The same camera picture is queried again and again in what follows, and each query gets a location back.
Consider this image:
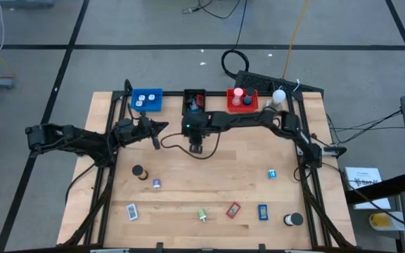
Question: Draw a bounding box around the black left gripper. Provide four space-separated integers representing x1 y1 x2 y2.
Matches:
134 114 169 139

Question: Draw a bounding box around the pink hourglass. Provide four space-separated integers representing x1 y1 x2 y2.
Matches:
233 87 245 107

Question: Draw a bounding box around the black capped blue hourglass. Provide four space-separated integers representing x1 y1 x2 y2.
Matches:
243 87 256 106

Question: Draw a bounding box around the black capped white sand hourglass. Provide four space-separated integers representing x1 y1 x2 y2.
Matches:
283 212 304 227

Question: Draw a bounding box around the blue plastic basket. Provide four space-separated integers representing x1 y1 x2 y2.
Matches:
129 87 164 113

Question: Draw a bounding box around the black plastic basket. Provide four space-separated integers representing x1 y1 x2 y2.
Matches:
182 88 207 119

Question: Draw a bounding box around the red plastic basket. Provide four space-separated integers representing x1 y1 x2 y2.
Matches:
226 88 259 114

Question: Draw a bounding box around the black capped orange sand hourglass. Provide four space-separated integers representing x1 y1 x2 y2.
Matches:
131 164 149 181

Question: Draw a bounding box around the black keyboard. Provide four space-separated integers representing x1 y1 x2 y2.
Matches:
233 69 325 96

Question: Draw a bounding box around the white bulb brass lamp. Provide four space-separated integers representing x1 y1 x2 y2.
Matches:
266 89 287 113

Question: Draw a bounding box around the white framed LCD display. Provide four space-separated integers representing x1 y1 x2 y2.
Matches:
125 203 139 222

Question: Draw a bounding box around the white booklet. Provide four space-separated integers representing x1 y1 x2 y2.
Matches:
344 166 392 211

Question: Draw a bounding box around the black beam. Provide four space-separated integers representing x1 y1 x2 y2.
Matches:
345 171 405 205

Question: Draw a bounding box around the black right camera cable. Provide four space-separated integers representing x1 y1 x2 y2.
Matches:
160 131 221 161

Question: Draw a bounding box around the black aluminium table frame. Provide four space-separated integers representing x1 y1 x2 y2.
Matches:
61 79 356 253

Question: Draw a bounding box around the black cable with coil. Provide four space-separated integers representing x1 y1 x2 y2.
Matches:
219 0 251 80

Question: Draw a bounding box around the yellow cable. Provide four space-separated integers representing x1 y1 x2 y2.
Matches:
281 0 310 80

